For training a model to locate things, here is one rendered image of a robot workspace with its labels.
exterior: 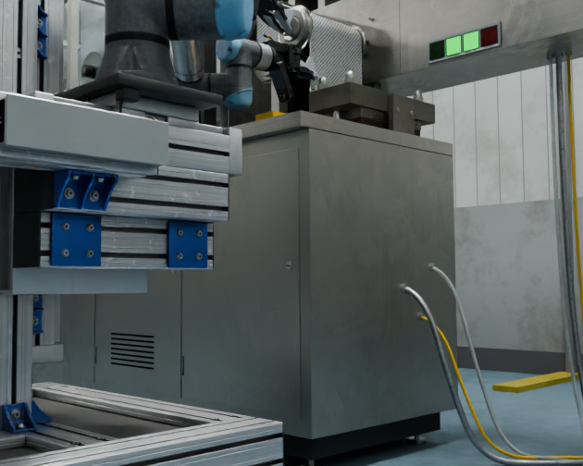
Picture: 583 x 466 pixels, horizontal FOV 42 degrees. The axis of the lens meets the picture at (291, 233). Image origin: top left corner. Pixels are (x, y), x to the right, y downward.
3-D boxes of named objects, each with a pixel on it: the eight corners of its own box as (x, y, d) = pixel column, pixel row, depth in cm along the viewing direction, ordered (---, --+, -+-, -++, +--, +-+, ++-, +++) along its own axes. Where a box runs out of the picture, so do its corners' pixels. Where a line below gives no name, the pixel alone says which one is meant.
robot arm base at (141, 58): (124, 79, 127) (125, 21, 127) (78, 95, 137) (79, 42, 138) (195, 94, 138) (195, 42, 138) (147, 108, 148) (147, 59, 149)
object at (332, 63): (309, 100, 226) (309, 40, 227) (361, 112, 242) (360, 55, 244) (311, 100, 226) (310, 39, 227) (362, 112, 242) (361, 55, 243)
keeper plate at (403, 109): (388, 132, 219) (388, 94, 220) (409, 137, 226) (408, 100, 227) (395, 130, 217) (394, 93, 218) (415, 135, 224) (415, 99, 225)
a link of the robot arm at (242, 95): (213, 110, 210) (213, 71, 210) (254, 110, 210) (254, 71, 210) (210, 104, 202) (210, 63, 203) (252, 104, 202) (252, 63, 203)
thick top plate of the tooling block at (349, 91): (308, 112, 219) (308, 91, 220) (394, 131, 247) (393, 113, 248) (350, 103, 208) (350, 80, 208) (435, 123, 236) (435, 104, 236)
